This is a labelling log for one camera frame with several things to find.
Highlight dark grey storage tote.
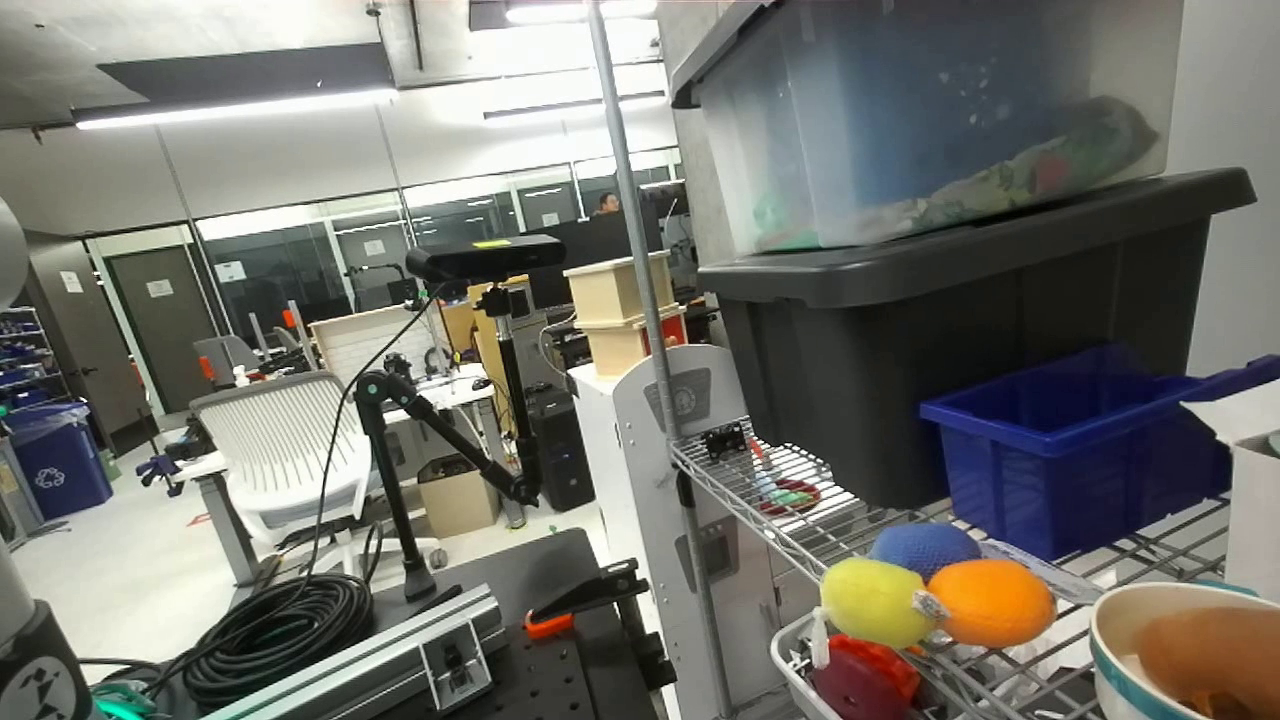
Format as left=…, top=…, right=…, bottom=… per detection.
left=694, top=165, right=1262, bottom=512

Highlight chrome shelf pole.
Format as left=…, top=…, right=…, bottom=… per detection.
left=586, top=0, right=688, bottom=454

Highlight blue recycling bin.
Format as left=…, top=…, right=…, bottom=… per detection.
left=5, top=394, right=115, bottom=523

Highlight red plastic object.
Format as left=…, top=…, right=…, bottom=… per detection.
left=803, top=631, right=930, bottom=720

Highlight coil of black cable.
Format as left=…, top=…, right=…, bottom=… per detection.
left=158, top=571, right=380, bottom=717

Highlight long ceiling light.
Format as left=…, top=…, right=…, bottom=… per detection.
left=74, top=85, right=406, bottom=135

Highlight blue plastic box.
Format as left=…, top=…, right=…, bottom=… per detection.
left=916, top=348, right=1280, bottom=564

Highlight yellow sponge ball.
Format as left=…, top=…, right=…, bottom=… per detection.
left=817, top=555, right=944, bottom=651

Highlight orange and black clamp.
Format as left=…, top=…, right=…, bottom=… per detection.
left=518, top=555, right=658, bottom=647

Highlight clear plastic storage bin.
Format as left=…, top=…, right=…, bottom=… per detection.
left=674, top=0, right=1183, bottom=255

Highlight white tower device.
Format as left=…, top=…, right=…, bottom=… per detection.
left=568, top=338, right=794, bottom=720

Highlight small cardboard box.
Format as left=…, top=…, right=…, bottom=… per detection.
left=415, top=454, right=503, bottom=541

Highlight stacked wooden boxes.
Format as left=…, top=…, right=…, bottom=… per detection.
left=562, top=251, right=694, bottom=379

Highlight orange sponge ball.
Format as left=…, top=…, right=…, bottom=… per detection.
left=926, top=555, right=1059, bottom=651

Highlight black computer tower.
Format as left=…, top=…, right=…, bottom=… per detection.
left=522, top=379, right=600, bottom=516

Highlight tan bowl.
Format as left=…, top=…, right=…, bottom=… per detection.
left=1088, top=574, right=1280, bottom=720

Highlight black stereo camera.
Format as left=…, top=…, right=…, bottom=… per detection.
left=406, top=233, right=573, bottom=288

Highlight silver aluminium extrusion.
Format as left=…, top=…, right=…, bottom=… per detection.
left=195, top=582, right=510, bottom=720

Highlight black perforated breadboard table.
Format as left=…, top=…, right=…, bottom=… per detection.
left=385, top=523, right=674, bottom=720

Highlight chrome wire shelf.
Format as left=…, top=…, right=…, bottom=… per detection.
left=667, top=435, right=1236, bottom=720

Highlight white wire basket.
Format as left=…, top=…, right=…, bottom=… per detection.
left=767, top=605, right=1114, bottom=720

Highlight white board panel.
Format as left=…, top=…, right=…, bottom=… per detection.
left=312, top=306, right=446, bottom=392

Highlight black articulated camera stand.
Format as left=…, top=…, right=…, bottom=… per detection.
left=347, top=274, right=551, bottom=611

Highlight white mesh office chair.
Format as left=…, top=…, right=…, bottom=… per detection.
left=184, top=373, right=377, bottom=553

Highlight dark door with sign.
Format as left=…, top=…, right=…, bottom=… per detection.
left=99, top=242, right=223, bottom=414

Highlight white cardboard box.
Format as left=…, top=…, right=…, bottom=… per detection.
left=1181, top=377, right=1280, bottom=605

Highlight colourful ring toy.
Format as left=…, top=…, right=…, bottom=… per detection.
left=744, top=443, right=828, bottom=516

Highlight blue sponge ball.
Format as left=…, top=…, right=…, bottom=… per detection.
left=870, top=518, right=983, bottom=582

